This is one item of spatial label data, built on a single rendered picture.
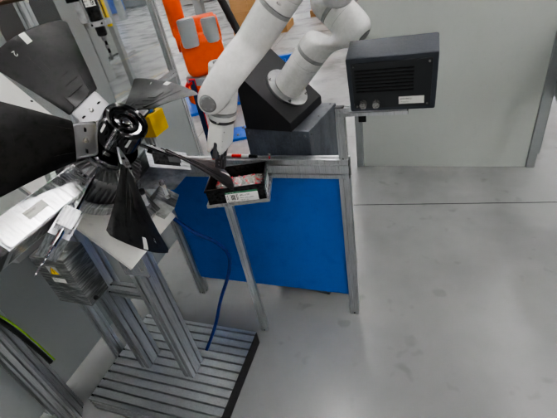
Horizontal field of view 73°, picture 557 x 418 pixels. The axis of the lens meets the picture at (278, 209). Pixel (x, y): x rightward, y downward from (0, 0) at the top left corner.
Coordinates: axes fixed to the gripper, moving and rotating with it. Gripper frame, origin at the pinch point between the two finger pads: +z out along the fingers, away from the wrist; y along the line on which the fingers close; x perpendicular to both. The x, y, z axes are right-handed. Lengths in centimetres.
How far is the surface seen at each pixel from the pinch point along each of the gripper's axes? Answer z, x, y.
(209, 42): 75, -161, -333
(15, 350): 69, -56, 50
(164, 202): 11.6, -13.1, 13.5
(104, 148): -10.4, -23.6, 22.9
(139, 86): -13.3, -34.2, -10.3
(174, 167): 4.5, -14.7, 3.5
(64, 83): -22.2, -38.9, 15.9
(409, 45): -40, 46, -25
